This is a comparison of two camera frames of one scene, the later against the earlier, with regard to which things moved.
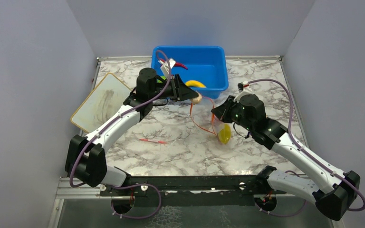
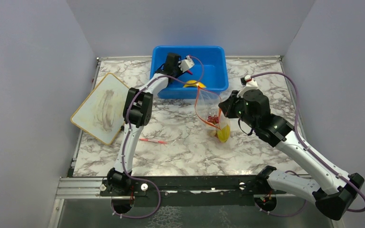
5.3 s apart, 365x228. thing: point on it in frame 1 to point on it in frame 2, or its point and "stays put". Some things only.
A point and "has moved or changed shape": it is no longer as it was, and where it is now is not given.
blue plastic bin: x=206 y=64 stays put
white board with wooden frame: x=108 y=96 stays put
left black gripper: x=180 y=91 to x=179 y=71
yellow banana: x=192 y=83 stays put
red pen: x=158 y=141 stays put
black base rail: x=228 y=190 stays put
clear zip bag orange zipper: x=203 y=117 has moved or changed shape
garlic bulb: x=197 y=99 to x=211 y=133
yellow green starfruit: x=224 y=134 stays put
